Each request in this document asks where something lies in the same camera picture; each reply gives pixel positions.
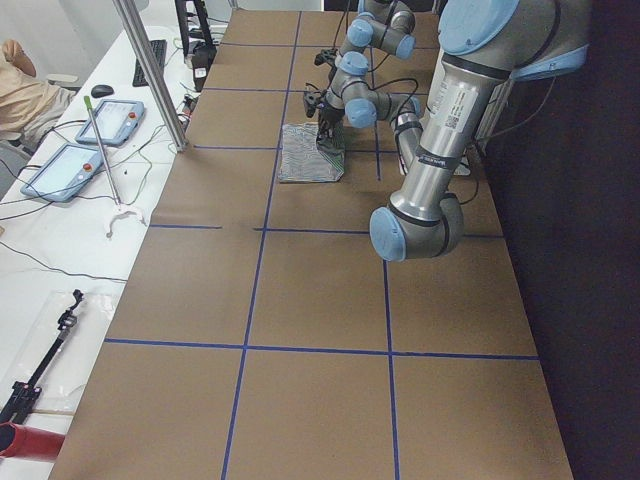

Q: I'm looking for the upper blue teach pendant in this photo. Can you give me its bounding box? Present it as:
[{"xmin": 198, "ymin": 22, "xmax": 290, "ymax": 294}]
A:
[{"xmin": 91, "ymin": 98, "xmax": 145, "ymax": 147}]

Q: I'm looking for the blue white striped polo shirt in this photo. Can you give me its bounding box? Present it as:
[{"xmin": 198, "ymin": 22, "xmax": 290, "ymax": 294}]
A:
[{"xmin": 278, "ymin": 122, "xmax": 345, "ymax": 183}]

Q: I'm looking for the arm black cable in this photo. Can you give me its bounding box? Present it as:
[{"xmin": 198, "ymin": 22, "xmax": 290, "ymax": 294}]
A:
[
  {"xmin": 369, "ymin": 77, "xmax": 426, "ymax": 131},
  {"xmin": 337, "ymin": 0, "xmax": 396, "ymax": 56}
]

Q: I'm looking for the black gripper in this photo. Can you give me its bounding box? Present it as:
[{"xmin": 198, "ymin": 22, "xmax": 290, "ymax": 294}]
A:
[{"xmin": 316, "ymin": 102, "xmax": 344, "ymax": 145}]

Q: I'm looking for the black computer mouse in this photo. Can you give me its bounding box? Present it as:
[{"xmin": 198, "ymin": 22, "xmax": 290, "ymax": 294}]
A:
[{"xmin": 90, "ymin": 84, "xmax": 114, "ymax": 99}]

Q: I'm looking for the aluminium frame post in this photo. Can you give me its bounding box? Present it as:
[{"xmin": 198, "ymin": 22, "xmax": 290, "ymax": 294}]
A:
[{"xmin": 113, "ymin": 0, "xmax": 187, "ymax": 152}]

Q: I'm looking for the blue teach pendant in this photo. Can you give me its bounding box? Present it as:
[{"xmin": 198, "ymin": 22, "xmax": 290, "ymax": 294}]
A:
[
  {"xmin": 91, "ymin": 98, "xmax": 145, "ymax": 147},
  {"xmin": 20, "ymin": 143, "xmax": 103, "ymax": 202}
]

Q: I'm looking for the red cylinder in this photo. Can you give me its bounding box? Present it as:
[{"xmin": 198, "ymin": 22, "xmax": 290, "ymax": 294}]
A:
[{"xmin": 1, "ymin": 422, "xmax": 65, "ymax": 462}]

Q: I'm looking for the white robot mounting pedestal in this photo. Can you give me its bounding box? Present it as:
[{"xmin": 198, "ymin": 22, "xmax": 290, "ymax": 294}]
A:
[{"xmin": 395, "ymin": 124, "xmax": 474, "ymax": 177}]

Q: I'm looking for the seated person in beige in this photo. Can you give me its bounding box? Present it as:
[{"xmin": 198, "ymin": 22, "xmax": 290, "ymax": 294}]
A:
[{"xmin": 1, "ymin": 39, "xmax": 76, "ymax": 151}]

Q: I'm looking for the lower blue teach pendant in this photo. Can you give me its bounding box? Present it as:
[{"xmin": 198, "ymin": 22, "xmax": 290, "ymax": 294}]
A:
[{"xmin": 20, "ymin": 143, "xmax": 103, "ymax": 202}]

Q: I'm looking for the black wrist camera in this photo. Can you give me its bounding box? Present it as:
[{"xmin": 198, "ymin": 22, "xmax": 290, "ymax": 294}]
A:
[
  {"xmin": 314, "ymin": 47, "xmax": 339, "ymax": 68},
  {"xmin": 302, "ymin": 83, "xmax": 326, "ymax": 118}
]

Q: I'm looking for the silver reacher grabber stick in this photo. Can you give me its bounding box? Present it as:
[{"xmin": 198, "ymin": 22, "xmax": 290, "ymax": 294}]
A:
[{"xmin": 76, "ymin": 95, "xmax": 151, "ymax": 239}]

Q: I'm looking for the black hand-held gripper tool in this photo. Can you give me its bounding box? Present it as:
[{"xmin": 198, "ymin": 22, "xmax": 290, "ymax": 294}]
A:
[{"xmin": 0, "ymin": 288, "xmax": 85, "ymax": 424}]

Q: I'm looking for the black keyboard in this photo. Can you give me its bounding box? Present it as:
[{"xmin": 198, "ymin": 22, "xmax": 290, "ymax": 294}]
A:
[{"xmin": 131, "ymin": 39, "xmax": 168, "ymax": 87}]

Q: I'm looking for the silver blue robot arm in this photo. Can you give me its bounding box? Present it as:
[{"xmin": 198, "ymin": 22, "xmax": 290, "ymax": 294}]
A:
[
  {"xmin": 306, "ymin": 1, "xmax": 592, "ymax": 262},
  {"xmin": 337, "ymin": 0, "xmax": 416, "ymax": 62}
]

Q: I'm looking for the black power adapter box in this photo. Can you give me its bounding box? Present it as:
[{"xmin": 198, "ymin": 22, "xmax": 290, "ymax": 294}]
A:
[{"xmin": 191, "ymin": 43, "xmax": 217, "ymax": 92}]

